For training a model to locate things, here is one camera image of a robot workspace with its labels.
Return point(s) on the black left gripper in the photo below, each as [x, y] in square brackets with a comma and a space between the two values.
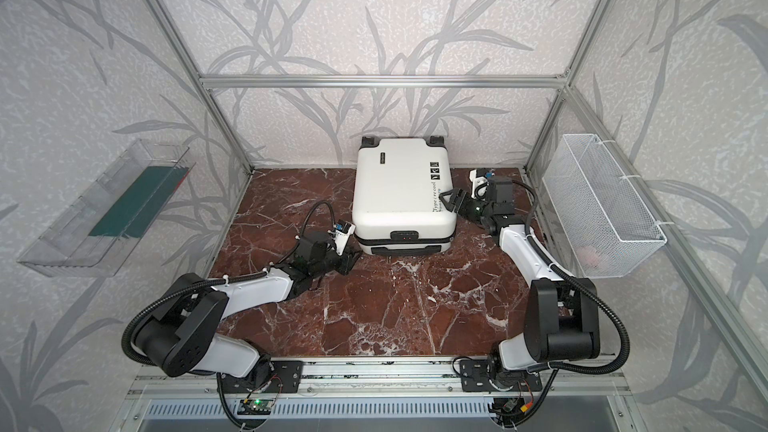
[335, 250]

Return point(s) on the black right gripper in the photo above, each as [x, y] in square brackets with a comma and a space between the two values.
[470, 201]

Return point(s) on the black and white suitcase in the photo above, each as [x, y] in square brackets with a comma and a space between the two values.
[396, 206]

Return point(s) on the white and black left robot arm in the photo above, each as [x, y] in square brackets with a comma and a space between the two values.
[179, 331]

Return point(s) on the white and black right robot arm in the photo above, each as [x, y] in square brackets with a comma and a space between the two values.
[561, 321]

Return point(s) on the pink object in basket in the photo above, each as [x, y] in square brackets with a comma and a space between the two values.
[591, 259]

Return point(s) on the left green circuit board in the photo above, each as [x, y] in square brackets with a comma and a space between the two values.
[255, 407]

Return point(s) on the green board in shelf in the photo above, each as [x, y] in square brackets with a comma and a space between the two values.
[135, 210]

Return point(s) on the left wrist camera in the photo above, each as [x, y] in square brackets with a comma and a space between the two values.
[342, 232]

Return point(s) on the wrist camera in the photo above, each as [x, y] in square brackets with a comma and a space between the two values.
[342, 232]
[479, 179]

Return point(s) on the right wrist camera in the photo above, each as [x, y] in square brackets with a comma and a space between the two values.
[479, 179]

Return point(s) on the white wire mesh basket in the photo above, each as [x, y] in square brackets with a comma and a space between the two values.
[597, 205]

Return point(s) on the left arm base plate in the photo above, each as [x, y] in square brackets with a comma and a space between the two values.
[276, 377]

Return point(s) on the aluminium front rail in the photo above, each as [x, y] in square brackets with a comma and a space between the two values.
[328, 377]

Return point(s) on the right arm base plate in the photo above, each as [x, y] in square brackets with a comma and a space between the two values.
[486, 375]

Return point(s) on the clear plastic wall shelf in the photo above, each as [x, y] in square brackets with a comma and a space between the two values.
[66, 250]

